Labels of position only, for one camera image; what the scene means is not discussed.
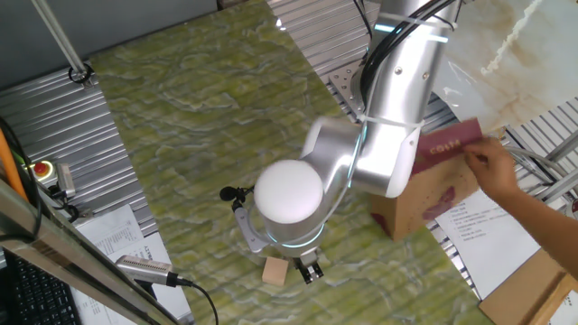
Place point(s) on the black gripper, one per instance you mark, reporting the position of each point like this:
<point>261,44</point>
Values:
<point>306,262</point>

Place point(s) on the small wooden cube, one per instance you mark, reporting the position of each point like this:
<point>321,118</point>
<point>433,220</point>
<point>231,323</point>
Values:
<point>274,272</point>

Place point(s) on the Costa kraft maroon paper bag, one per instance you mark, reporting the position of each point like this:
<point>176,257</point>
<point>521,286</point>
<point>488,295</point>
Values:
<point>429,198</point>

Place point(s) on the bare human forearm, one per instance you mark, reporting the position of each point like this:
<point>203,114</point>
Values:
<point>546,230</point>

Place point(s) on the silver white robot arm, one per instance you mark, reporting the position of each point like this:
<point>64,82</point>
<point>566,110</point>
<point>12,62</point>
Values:
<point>393,113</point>

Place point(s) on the bare human hand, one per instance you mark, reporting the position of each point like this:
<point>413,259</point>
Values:
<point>492,171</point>

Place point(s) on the small black microphone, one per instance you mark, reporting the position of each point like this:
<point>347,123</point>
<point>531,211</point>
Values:
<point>227,193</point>

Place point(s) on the titled instruction paper sheet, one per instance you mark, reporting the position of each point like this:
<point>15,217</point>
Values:
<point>487,253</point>
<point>149,275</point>

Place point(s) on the green marble pattern mat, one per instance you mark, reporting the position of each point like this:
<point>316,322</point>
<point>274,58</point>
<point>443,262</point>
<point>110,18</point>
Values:
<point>180,135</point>

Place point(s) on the densely printed paper sheet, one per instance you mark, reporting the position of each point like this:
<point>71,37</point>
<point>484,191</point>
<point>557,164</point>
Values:
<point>108,228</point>

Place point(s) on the cardboard box with white label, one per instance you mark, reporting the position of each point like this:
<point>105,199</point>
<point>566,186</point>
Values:
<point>557,300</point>

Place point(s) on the red white paper cup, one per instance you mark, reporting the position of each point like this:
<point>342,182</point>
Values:
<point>575,208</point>

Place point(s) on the black keyboard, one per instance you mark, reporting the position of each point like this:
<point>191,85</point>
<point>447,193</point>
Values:
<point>36,298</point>

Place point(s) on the red emergency stop button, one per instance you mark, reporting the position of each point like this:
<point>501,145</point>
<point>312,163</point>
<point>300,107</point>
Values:
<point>40,169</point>

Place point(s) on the beige marble pattern sheet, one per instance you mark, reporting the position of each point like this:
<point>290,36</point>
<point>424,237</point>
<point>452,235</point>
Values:
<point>519,67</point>

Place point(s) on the thin aluminium pole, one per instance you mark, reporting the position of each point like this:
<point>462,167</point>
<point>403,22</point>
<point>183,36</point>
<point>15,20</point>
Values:
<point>58,38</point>

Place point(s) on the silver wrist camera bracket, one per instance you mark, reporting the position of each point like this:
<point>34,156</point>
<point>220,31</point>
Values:
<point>246,228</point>

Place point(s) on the silver ribbed camera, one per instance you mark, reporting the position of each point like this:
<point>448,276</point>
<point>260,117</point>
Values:
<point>144,270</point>

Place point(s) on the shiny metal frame beam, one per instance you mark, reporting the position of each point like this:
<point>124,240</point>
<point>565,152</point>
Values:
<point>68,253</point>

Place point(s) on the aluminium frame bar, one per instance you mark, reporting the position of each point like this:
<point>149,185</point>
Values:
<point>562,148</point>
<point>553,192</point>

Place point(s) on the grey box camera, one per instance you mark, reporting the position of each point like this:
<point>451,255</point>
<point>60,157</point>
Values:
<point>65,180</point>

